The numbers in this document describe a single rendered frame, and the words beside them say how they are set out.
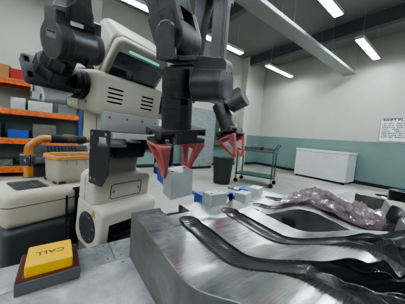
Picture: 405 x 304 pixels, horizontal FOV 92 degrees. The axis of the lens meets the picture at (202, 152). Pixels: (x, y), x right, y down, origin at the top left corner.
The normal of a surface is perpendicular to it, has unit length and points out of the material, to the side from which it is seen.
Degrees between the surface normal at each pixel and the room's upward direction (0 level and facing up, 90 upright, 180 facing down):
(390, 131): 90
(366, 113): 90
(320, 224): 90
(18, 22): 90
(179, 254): 3
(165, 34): 102
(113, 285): 0
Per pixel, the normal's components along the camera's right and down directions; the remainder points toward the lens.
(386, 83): -0.80, -0.02
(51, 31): -0.44, 0.24
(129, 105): 0.81, 0.25
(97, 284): 0.08, -0.99
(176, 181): 0.58, 0.27
